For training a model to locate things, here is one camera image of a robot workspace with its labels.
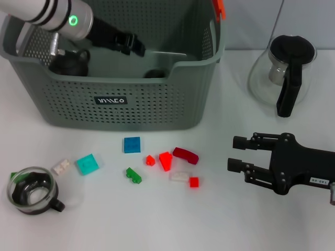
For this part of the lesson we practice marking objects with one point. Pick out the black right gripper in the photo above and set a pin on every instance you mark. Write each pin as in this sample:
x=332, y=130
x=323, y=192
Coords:
x=301, y=167

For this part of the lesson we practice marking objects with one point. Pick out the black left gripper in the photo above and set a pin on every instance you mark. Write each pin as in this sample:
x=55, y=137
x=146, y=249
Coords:
x=104, y=32

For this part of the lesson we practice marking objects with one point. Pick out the glass teacup black base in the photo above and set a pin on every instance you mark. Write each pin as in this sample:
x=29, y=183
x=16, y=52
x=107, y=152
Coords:
x=154, y=74
x=34, y=210

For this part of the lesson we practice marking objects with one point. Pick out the white small toy brick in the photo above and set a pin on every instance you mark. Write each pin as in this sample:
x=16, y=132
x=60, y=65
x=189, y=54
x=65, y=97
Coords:
x=61, y=167

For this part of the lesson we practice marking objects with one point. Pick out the green long toy brick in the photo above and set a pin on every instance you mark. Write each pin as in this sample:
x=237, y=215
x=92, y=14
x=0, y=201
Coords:
x=14, y=175

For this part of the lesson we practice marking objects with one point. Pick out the grey perforated storage bin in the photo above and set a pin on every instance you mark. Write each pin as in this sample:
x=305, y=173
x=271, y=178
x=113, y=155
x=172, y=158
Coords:
x=131, y=112

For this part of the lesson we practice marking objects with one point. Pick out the orange-red cube brick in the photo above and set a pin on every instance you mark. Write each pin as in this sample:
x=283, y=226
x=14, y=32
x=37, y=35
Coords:
x=194, y=182

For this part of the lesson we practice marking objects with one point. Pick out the dark clay teapot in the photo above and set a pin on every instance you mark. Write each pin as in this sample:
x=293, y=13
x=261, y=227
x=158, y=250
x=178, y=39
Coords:
x=70, y=66

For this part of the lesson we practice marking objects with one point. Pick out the dark red curved brick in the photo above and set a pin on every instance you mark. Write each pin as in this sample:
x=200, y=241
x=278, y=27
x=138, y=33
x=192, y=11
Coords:
x=185, y=155

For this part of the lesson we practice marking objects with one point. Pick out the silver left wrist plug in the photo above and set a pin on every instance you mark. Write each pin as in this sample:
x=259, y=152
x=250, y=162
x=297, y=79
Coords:
x=56, y=44

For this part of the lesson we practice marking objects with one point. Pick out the clear translucent toy brick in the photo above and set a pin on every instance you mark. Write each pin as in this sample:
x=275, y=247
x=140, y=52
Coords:
x=179, y=176

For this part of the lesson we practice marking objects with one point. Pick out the orange-red slope brick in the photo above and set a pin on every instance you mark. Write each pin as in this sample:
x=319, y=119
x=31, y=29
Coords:
x=166, y=160

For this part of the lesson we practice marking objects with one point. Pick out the blue square toy brick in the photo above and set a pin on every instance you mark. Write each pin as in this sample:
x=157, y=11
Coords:
x=132, y=145

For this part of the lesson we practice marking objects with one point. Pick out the small orange-red stud brick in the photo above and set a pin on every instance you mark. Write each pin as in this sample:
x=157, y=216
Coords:
x=150, y=160

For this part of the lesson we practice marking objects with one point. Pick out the green small stepped brick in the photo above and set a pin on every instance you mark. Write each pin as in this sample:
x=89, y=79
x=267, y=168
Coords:
x=134, y=175

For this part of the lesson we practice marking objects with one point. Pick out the teal square plate brick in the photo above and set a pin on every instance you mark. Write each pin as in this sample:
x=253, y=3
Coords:
x=87, y=164

